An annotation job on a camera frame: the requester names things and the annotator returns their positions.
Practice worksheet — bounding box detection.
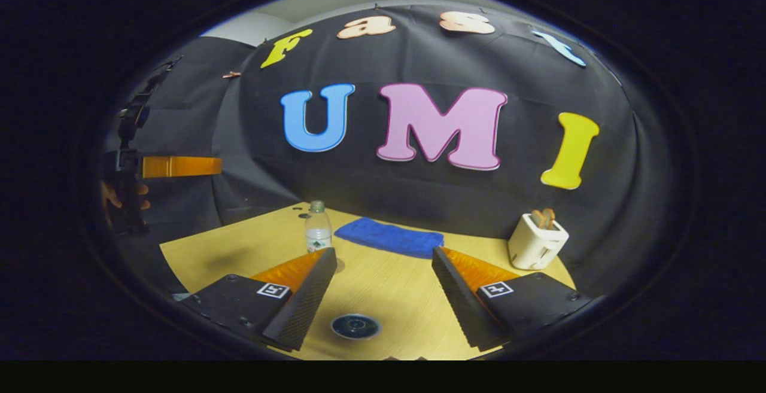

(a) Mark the blue folded towel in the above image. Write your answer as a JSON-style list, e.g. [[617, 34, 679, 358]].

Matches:
[[334, 217, 445, 260]]

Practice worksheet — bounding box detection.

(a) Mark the black backdrop cloth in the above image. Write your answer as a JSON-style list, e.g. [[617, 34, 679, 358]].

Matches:
[[105, 1, 665, 298]]

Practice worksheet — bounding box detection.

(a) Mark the white toaster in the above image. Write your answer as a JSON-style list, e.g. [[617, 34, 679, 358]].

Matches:
[[507, 212, 570, 271]]

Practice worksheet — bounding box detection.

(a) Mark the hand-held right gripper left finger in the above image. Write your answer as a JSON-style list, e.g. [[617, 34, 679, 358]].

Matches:
[[180, 247, 339, 353]]

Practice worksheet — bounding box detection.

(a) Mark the clear plastic water bottle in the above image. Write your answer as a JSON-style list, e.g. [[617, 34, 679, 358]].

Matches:
[[305, 200, 333, 254]]

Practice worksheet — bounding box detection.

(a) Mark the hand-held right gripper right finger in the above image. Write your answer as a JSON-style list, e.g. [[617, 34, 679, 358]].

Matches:
[[430, 246, 593, 352]]

